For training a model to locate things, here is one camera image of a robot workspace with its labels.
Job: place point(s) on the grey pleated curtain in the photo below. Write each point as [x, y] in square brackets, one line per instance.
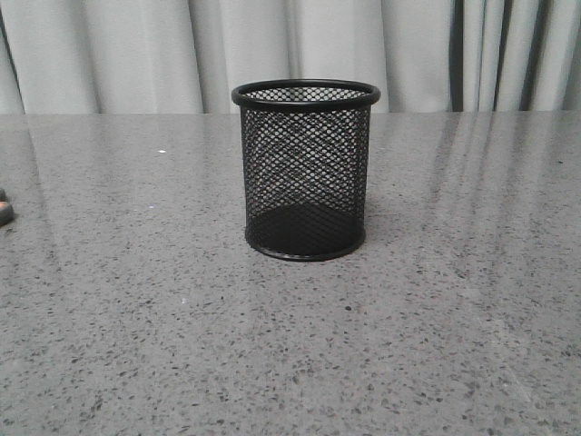
[185, 57]

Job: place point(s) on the black mesh pen bucket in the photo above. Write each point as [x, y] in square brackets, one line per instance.
[305, 154]

